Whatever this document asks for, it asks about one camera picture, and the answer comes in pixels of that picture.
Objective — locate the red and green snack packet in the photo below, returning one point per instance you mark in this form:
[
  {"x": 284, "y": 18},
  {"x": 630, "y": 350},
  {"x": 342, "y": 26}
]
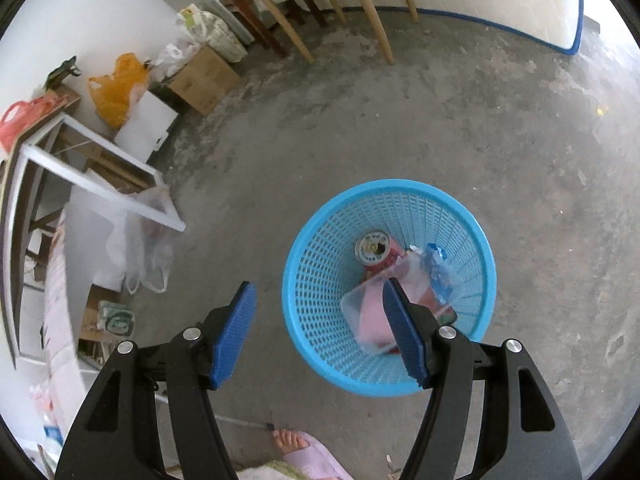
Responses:
[{"x": 446, "y": 316}]

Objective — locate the orange plastic bag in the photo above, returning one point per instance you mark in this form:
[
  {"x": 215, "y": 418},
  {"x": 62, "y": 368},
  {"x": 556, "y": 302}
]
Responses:
[{"x": 117, "y": 95}]

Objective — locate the clear plastic bag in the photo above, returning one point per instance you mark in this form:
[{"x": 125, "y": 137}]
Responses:
[{"x": 150, "y": 255}]

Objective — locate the white box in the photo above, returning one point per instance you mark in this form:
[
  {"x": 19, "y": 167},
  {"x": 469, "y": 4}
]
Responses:
[{"x": 147, "y": 127}]

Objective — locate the dark wooden stool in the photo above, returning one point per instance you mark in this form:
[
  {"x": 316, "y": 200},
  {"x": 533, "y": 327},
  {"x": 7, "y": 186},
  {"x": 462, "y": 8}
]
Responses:
[{"x": 250, "y": 15}]

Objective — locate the red plastic bag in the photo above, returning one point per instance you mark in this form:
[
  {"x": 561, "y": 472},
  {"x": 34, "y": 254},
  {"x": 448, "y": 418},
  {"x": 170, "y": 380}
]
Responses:
[{"x": 20, "y": 122}]

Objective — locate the green and white packet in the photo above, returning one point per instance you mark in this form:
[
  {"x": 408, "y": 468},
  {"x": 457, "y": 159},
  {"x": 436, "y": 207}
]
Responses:
[{"x": 116, "y": 319}]

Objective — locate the wooden chair with black seat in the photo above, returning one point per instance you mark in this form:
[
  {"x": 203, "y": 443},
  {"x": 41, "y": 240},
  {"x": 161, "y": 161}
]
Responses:
[{"x": 372, "y": 15}]

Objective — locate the white printed sack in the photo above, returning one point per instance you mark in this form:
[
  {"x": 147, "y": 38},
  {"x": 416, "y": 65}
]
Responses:
[{"x": 215, "y": 32}]

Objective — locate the white frame desk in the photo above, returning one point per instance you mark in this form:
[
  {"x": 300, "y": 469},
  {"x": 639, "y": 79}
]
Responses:
[{"x": 100, "y": 186}]

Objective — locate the purple slipper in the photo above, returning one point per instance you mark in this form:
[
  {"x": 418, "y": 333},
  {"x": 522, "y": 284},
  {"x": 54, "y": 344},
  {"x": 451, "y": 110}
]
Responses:
[{"x": 325, "y": 462}]

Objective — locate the person's foot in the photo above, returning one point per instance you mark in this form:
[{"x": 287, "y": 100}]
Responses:
[{"x": 290, "y": 440}]

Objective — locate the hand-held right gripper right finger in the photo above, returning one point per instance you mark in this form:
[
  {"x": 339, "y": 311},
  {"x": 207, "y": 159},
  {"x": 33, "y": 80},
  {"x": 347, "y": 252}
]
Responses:
[{"x": 400, "y": 330}]

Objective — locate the cardboard box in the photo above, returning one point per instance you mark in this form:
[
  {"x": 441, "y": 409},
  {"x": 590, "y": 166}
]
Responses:
[{"x": 205, "y": 80}]

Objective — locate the white plastic bag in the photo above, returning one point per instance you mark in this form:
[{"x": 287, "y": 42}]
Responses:
[{"x": 170, "y": 60}]

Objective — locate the blue plastic mesh basket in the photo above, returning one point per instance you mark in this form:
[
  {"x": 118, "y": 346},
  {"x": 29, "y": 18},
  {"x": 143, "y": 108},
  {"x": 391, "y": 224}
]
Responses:
[{"x": 320, "y": 270}]

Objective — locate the fluffy white robe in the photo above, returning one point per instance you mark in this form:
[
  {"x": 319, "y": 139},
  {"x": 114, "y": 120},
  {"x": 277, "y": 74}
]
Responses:
[{"x": 265, "y": 472}]

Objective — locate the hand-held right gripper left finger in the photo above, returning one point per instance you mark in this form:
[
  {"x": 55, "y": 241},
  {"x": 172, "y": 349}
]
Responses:
[{"x": 232, "y": 340}]

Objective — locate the red drink can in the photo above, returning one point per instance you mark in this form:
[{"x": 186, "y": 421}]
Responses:
[{"x": 372, "y": 252}]

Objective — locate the white pillow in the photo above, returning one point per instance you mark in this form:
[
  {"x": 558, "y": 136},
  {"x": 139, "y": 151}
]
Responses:
[{"x": 90, "y": 230}]

